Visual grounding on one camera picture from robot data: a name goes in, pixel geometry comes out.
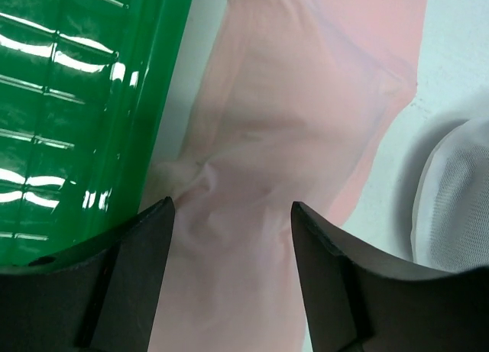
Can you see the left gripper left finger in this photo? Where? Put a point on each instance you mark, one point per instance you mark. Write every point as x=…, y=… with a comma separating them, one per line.
x=98, y=295

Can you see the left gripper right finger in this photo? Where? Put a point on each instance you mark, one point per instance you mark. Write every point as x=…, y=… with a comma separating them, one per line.
x=359, y=298

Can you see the pink garment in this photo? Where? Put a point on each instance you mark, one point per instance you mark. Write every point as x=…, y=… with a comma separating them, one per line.
x=295, y=99

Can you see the green plastic tray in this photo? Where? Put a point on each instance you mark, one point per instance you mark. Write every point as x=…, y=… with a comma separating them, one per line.
x=83, y=88

